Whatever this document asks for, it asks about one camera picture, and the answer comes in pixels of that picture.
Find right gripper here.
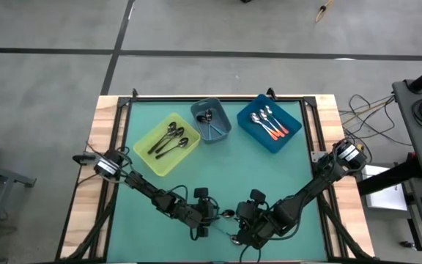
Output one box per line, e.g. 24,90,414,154
234,189,270,247

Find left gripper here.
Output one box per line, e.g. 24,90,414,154
181,187,223,238

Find black-handled spoon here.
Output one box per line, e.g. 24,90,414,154
154,126,185,154
155,137,190,161
147,121,178,155

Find orange-handled spoon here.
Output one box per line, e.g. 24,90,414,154
259,109,286,139
249,111,280,142
264,105,290,135

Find teal table mat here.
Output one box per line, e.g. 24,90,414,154
106,100,328,263

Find yellow translucent plastic bin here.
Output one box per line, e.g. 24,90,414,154
133,111,201,177

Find grey plastic bin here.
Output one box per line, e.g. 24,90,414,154
190,97,233,144

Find blue plastic bin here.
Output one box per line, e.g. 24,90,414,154
236,93,303,154

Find white box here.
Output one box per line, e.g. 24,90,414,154
360,166,409,212

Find black stand beam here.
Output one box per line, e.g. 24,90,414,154
356,153,422,196

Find grey side table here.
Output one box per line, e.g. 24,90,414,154
392,78,422,180

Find grey metal table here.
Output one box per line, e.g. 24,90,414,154
0,157,37,261

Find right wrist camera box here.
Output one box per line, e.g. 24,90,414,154
236,201,256,221

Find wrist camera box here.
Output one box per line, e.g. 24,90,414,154
187,203,208,223
236,201,256,221

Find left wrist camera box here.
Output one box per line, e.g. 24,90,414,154
187,203,208,223

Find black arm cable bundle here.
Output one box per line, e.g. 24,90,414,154
315,197,373,262
62,175,119,262

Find tangled black floor cables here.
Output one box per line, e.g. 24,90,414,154
338,94,415,147

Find black metal table frame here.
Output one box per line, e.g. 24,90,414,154
55,87,375,264

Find yellow floor cable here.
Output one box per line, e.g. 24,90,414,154
314,0,335,23

